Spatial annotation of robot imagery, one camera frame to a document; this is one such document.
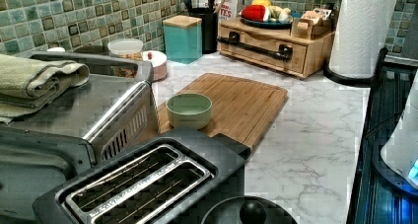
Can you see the small wooden tea box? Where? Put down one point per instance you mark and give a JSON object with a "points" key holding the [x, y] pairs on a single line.
{"points": [[312, 24]]}

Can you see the black pan lid with knob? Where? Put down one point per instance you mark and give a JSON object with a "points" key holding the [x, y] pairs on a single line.
{"points": [[247, 210]]}

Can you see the clear plastic food container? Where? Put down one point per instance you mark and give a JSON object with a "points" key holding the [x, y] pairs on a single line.
{"points": [[127, 48]]}

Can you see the stainless toaster oven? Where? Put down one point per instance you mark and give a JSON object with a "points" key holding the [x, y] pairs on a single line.
{"points": [[78, 130]]}

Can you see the teal canister with wooden lid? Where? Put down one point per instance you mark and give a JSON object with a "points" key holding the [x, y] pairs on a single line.
{"points": [[183, 38]]}

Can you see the black utensil holder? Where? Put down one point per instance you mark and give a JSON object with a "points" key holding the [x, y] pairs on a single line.
{"points": [[209, 28]]}

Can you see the red toy fruit slice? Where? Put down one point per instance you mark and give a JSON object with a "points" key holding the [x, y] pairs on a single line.
{"points": [[257, 13]]}

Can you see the white red cereal box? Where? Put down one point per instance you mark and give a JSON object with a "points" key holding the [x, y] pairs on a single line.
{"points": [[228, 10]]}

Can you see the wooden drawer cabinet box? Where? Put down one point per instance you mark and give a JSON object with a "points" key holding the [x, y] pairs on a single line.
{"points": [[317, 53]]}

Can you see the white paper towel roll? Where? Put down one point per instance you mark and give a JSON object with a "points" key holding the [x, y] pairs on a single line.
{"points": [[360, 34]]}

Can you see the folded green towel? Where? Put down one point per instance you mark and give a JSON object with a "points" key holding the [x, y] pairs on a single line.
{"points": [[27, 85]]}

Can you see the wooden drawer with black handle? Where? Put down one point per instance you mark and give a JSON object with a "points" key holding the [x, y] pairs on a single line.
{"points": [[263, 49]]}

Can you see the pale toy vegetables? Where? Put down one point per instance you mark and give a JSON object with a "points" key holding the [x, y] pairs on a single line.
{"points": [[280, 15]]}

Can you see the black dish drying rack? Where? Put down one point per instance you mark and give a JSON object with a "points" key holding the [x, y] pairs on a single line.
{"points": [[379, 195]]}

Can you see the pink pot with white lid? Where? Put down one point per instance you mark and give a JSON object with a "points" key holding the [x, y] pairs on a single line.
{"points": [[159, 61]]}

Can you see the blue plate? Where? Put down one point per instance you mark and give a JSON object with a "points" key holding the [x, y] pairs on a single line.
{"points": [[266, 25]]}

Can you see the black two-slot toaster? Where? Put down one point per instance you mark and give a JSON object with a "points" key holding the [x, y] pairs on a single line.
{"points": [[174, 178]]}

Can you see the light green bowl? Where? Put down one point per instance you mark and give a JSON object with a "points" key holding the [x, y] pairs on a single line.
{"points": [[190, 110]]}

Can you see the yellow lemon toy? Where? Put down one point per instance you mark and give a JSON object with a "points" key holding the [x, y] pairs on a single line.
{"points": [[261, 2]]}

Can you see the black paper towel holder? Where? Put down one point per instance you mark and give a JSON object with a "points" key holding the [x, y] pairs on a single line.
{"points": [[357, 82]]}

